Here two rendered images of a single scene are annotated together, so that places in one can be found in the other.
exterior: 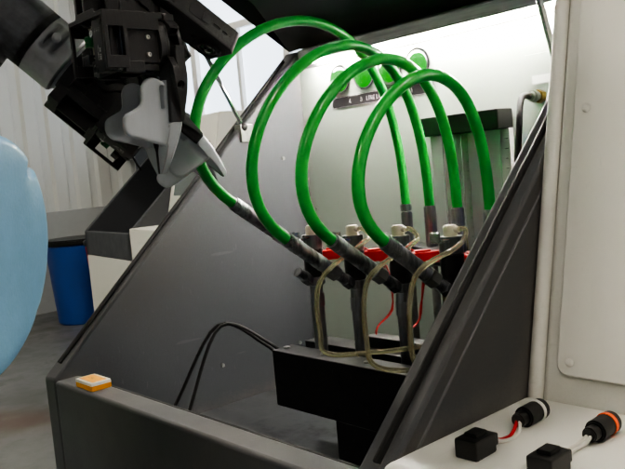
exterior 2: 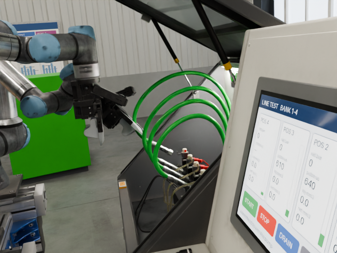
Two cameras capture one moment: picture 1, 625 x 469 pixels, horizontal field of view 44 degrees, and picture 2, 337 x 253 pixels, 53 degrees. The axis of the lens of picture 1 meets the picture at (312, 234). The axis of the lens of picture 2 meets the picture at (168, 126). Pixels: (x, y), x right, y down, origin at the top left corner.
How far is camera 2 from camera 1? 0.66 m
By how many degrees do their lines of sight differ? 32
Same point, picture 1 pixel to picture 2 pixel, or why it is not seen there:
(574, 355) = (212, 236)
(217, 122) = not seen: hidden behind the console
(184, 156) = (127, 129)
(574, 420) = not seen: outside the picture
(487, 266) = (187, 197)
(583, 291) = (217, 215)
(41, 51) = not seen: hidden behind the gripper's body
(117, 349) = (139, 171)
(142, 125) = (90, 133)
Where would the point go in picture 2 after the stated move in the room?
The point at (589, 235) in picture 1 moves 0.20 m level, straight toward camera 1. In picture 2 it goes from (221, 196) to (161, 225)
